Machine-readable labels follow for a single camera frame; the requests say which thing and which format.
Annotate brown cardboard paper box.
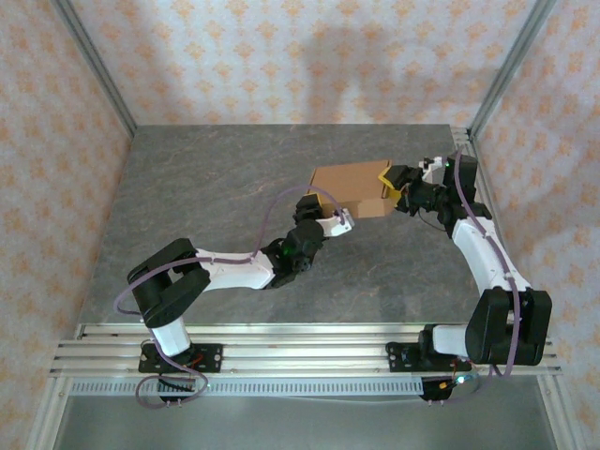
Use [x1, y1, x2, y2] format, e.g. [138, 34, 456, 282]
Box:
[307, 159, 399, 220]

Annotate grey metal lower panel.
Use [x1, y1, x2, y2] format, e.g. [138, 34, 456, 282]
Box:
[54, 396, 560, 450]

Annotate left black controller board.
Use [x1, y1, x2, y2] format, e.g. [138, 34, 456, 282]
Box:
[157, 377, 199, 405]

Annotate black controller board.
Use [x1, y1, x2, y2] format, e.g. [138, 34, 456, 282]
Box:
[420, 373, 480, 405]
[157, 377, 199, 405]

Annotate right black controller board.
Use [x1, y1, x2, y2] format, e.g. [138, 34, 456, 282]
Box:
[420, 373, 480, 405]

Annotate aluminium side table rail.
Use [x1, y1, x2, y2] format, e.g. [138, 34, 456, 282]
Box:
[451, 126, 535, 339]

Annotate long aluminium mounting rail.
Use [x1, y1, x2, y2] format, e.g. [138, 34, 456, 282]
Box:
[49, 322, 563, 377]

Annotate slotted grey cable duct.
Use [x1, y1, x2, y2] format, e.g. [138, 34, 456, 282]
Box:
[69, 379, 426, 398]

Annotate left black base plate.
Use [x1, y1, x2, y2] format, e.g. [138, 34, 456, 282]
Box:
[138, 342, 224, 375]

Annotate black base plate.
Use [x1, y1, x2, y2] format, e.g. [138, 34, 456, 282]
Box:
[138, 342, 224, 375]
[386, 341, 472, 374]

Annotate right aluminium frame post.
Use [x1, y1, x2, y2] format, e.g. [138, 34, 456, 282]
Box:
[467, 0, 560, 141]

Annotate aluminium frame post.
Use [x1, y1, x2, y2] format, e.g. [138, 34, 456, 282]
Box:
[467, 0, 560, 141]
[51, 0, 139, 138]

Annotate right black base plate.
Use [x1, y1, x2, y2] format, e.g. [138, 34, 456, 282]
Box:
[386, 341, 472, 374]

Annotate left aluminium frame post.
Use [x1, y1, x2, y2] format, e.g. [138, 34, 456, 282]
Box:
[51, 0, 139, 138]

